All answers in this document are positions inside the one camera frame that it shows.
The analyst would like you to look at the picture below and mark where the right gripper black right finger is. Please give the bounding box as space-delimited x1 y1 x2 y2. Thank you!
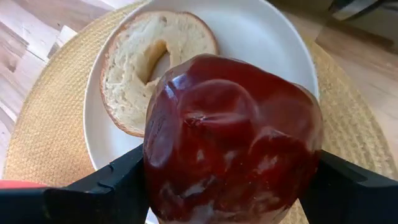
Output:
299 150 398 224

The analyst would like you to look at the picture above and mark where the red apple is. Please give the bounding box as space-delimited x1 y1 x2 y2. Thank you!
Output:
142 53 324 224

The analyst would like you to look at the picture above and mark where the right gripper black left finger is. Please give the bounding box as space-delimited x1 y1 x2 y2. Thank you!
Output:
0 144 150 224

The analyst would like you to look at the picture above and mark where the red ceramic bowl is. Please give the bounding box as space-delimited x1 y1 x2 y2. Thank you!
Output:
0 179 49 190

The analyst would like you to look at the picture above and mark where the white round plate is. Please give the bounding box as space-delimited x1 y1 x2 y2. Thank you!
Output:
83 0 320 224

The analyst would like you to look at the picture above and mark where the round woven straw placemat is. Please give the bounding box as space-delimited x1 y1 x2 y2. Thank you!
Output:
2 0 398 224

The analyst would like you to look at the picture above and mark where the sliced bagel half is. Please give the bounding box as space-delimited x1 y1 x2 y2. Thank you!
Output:
99 11 220 138

